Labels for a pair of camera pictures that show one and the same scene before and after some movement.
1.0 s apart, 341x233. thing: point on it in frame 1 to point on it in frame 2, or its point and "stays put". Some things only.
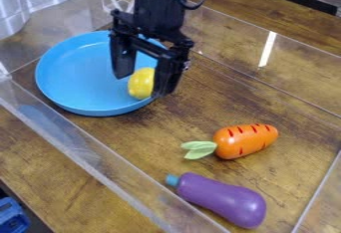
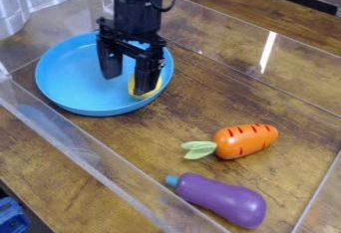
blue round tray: x=78 y=79 stays put
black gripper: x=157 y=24 to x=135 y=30
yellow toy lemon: x=142 y=83 stays put
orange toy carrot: x=236 y=141 stays put
